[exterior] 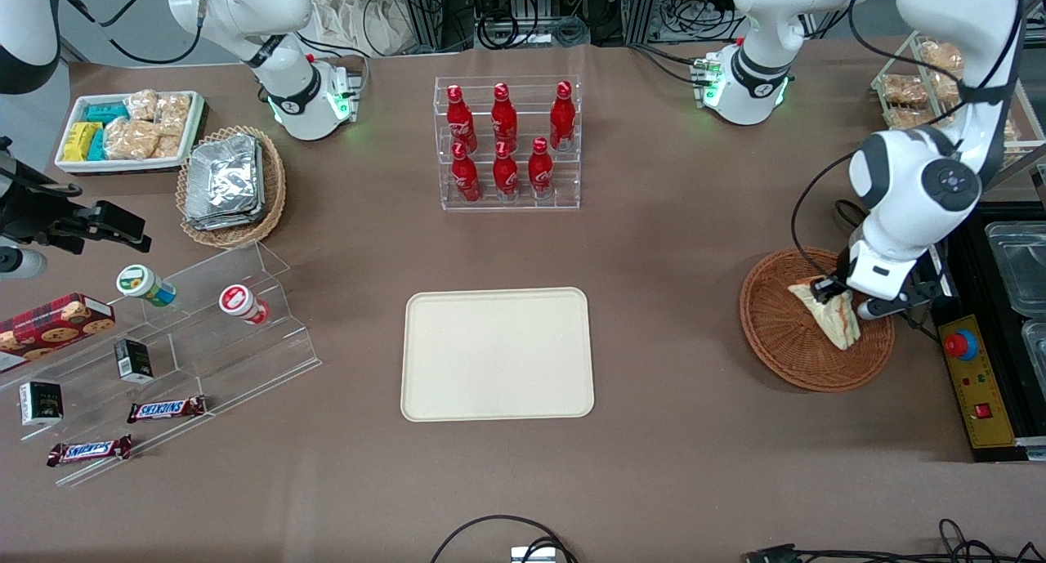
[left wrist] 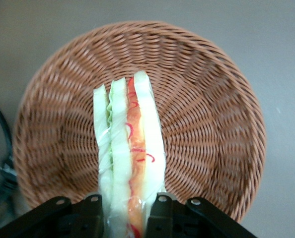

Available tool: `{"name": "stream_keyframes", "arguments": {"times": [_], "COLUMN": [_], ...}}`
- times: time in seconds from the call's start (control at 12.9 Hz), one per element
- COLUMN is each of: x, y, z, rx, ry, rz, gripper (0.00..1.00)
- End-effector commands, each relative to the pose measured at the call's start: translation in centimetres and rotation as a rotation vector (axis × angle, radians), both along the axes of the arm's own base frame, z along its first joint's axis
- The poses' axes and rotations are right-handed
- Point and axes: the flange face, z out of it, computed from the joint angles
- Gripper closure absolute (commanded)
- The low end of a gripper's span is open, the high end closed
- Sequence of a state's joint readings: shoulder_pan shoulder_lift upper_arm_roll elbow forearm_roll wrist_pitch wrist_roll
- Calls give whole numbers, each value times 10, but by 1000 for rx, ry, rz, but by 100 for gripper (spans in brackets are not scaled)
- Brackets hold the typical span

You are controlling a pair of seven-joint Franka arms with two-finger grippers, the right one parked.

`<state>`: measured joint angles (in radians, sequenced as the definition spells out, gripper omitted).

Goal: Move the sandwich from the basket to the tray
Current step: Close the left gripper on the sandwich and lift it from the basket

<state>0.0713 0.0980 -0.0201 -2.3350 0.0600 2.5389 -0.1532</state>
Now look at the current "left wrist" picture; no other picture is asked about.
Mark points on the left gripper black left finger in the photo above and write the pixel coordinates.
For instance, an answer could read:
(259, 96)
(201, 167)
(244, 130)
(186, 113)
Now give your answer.
(63, 220)

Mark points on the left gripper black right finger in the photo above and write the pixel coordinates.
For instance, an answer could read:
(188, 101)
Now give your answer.
(187, 223)

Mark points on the triangular sandwich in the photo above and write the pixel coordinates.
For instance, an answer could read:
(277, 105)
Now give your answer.
(120, 148)

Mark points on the round brown wicker basket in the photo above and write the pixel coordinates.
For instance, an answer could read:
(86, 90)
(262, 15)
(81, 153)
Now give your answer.
(199, 124)

